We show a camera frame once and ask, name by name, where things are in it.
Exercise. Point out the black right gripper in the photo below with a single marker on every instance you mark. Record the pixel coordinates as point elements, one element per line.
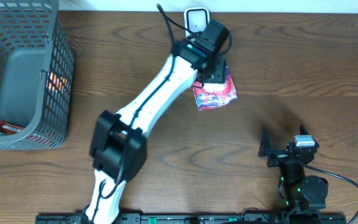
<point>281,155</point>

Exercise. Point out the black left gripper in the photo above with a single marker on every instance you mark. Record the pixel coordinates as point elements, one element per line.
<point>218,73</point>

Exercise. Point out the red purple pad packet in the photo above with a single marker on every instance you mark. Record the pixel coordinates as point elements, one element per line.
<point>215,95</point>

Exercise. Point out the red snack bar wrapper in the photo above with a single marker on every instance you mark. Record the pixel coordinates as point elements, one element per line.
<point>9,129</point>

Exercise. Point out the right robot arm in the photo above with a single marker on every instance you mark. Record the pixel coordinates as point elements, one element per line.
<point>305,195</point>

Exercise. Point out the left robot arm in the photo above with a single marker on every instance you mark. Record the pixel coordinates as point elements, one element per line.
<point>119,143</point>

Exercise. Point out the white barcode scanner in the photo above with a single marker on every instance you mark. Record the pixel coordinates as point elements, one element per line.
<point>196,18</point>

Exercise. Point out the grey plastic mesh basket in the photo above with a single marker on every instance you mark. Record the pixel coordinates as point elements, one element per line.
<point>37,67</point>

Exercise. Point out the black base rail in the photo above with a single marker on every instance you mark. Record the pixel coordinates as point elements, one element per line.
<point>252,217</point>

